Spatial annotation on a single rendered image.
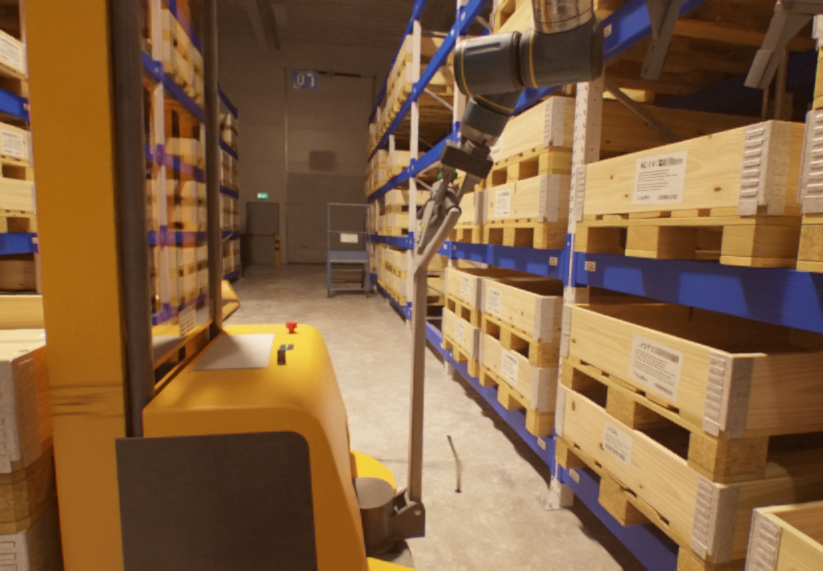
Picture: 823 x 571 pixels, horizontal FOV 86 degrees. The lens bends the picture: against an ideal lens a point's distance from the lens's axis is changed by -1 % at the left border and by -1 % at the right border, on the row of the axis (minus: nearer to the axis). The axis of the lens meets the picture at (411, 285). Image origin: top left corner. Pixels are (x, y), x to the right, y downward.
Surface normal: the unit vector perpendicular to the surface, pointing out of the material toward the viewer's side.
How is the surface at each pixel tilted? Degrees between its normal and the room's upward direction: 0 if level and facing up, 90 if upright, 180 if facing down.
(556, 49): 134
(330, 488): 90
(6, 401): 90
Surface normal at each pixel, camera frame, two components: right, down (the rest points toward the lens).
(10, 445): 0.19, 0.12
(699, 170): -0.98, 0.00
